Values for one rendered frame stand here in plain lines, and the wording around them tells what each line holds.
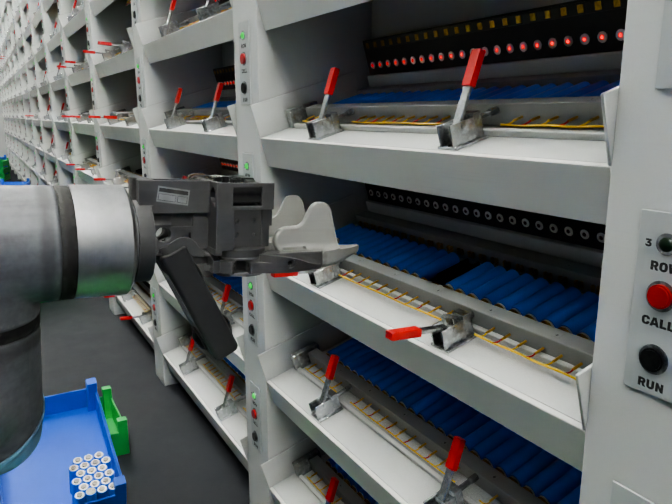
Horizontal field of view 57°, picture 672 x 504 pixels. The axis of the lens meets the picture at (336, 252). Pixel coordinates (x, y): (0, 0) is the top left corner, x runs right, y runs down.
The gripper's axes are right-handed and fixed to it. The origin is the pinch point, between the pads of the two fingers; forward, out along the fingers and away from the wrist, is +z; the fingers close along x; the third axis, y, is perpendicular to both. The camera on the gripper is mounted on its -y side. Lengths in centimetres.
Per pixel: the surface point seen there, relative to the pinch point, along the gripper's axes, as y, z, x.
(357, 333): -12.4, 9.0, 8.7
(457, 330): -6.9, 9.6, -8.1
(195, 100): 18, 19, 105
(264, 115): 13.7, 7.5, 35.3
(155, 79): 22, 9, 106
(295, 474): -47, 15, 35
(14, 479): -55, -27, 68
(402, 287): -5.9, 12.6, 5.1
